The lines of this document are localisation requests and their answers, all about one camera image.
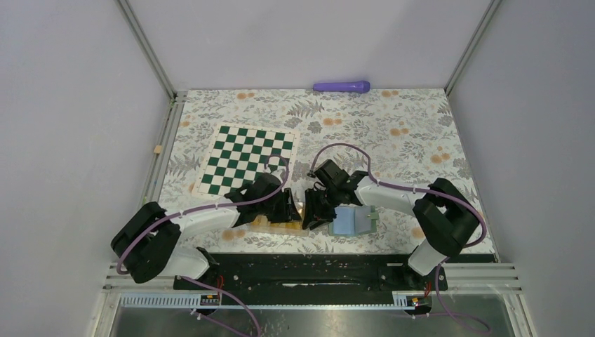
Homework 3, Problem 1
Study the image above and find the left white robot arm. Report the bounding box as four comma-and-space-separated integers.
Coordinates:
110, 168, 288, 289

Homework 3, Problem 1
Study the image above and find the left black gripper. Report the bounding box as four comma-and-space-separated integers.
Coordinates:
259, 188, 302, 224

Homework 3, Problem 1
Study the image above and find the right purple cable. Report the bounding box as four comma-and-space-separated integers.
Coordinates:
309, 143, 493, 333

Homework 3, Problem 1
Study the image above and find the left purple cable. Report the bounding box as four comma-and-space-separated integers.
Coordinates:
115, 155, 290, 276

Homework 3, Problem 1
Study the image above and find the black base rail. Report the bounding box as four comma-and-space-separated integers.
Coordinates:
173, 250, 494, 308

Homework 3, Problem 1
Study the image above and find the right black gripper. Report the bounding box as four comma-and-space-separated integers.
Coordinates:
301, 185, 342, 231

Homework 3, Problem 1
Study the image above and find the green leather card holder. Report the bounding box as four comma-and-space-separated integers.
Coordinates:
328, 206, 380, 237

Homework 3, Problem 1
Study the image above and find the clear plastic card box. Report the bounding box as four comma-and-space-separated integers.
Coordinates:
248, 216, 309, 237

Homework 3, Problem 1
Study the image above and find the purple cable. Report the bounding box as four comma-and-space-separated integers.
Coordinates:
115, 155, 290, 276
309, 143, 493, 333

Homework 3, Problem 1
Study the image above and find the purple cylinder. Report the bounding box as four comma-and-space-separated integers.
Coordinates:
312, 81, 370, 93

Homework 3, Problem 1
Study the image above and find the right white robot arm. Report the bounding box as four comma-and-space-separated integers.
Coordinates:
303, 159, 485, 289

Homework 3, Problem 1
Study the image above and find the green white chessboard mat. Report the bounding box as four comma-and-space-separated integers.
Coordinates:
191, 123, 300, 199

